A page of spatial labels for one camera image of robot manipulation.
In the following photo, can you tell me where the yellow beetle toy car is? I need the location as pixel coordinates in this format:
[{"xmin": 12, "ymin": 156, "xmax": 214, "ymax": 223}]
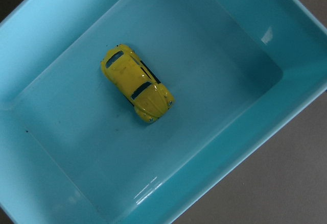
[{"xmin": 101, "ymin": 44, "xmax": 175, "ymax": 123}]

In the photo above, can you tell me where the turquoise plastic bin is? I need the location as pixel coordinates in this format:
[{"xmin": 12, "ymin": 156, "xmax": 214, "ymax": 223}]
[{"xmin": 1, "ymin": 0, "xmax": 326, "ymax": 223}]

